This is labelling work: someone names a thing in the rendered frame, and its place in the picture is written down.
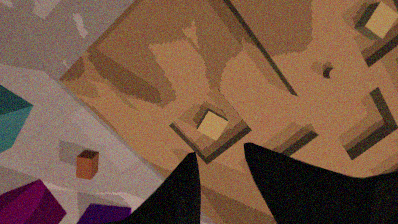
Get tan block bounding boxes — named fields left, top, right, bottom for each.
left=196, top=108, right=229, bottom=141
left=354, top=1, right=398, bottom=40

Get orange-brown cube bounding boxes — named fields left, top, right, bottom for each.
left=76, top=150, right=99, bottom=180

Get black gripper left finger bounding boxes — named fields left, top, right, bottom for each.
left=102, top=152, right=201, bottom=224

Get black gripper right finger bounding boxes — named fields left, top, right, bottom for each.
left=244, top=142, right=398, bottom=224

